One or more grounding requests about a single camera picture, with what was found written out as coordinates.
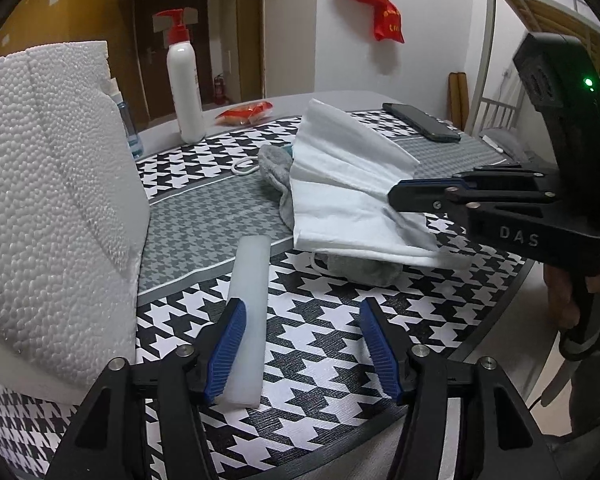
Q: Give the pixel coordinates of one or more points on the person's right hand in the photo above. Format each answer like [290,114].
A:
[560,295]

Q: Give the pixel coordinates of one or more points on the wooden wardrobe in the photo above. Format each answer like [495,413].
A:
[55,5]

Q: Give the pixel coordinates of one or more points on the red snack packet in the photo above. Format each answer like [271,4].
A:
[242,112]

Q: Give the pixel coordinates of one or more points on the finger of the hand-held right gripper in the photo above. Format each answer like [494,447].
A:
[505,175]
[420,195]

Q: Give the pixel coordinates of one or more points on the wooden side door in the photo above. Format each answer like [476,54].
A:
[247,35]

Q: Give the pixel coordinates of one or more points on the blue face mask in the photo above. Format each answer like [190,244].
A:
[290,151]

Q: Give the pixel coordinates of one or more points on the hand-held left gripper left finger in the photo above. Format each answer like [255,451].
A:
[225,355]

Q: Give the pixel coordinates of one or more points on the dark brown door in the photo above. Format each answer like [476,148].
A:
[150,80]

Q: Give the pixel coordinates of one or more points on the grey bedding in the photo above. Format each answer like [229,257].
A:
[502,140]

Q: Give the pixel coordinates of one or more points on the wooden plank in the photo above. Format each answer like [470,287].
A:
[453,100]
[463,102]

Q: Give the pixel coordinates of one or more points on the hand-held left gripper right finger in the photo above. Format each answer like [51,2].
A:
[380,350]

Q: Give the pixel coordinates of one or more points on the white pump bottle red cap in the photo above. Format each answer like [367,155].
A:
[185,90]

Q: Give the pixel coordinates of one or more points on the black phone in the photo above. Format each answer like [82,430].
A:
[422,122]

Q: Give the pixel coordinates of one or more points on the clear blue spray bottle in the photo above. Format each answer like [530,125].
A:
[130,130]

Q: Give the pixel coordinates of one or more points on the red fire extinguisher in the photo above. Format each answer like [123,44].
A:
[220,90]

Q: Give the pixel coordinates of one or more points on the houndstooth tablecloth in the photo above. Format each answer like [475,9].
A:
[320,320]

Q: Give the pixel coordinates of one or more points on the white face mask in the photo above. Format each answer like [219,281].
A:
[340,185]

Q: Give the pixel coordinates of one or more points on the white foam box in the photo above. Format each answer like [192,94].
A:
[45,210]

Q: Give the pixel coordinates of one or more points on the white foam strip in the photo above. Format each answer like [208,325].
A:
[252,280]

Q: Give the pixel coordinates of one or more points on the grey sock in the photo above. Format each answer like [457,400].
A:
[275,170]

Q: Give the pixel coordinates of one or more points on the metal bunk bed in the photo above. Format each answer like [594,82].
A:
[540,5]

